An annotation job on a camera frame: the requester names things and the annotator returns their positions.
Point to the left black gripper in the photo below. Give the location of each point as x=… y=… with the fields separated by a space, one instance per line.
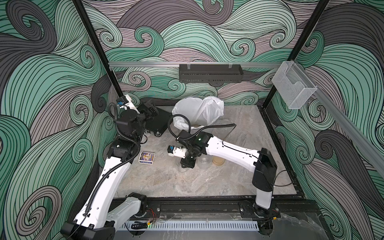
x=141 y=115

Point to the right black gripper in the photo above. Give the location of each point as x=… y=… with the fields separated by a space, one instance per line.
x=186 y=163

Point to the jar with beige lid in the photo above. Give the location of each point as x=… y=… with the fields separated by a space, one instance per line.
x=180 y=167
x=204 y=161

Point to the beige jar lid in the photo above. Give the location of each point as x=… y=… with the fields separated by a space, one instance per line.
x=218 y=161

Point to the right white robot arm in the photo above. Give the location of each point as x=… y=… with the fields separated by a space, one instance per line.
x=259 y=162

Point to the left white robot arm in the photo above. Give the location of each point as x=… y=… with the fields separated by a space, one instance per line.
x=96 y=221

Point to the black flat case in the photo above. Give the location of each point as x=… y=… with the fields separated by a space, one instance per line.
x=157 y=119

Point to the small colourful card box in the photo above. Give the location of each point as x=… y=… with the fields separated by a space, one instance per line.
x=147 y=158

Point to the white plastic bin liner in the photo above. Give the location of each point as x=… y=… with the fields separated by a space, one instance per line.
x=196 y=109

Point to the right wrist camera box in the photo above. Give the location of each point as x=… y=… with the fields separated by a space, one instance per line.
x=174 y=151

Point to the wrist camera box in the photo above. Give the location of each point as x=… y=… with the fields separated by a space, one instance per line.
x=125 y=103
x=174 y=151

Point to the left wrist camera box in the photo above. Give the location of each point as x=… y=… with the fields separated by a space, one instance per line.
x=125 y=103

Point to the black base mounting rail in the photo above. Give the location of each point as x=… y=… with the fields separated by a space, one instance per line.
x=243 y=206

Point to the black perforated wall shelf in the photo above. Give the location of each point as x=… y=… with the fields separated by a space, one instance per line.
x=213 y=74

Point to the white slotted cable duct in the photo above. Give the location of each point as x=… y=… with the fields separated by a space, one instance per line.
x=203 y=226

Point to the clear acrylic wall holder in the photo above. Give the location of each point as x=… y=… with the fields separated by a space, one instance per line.
x=293 y=84

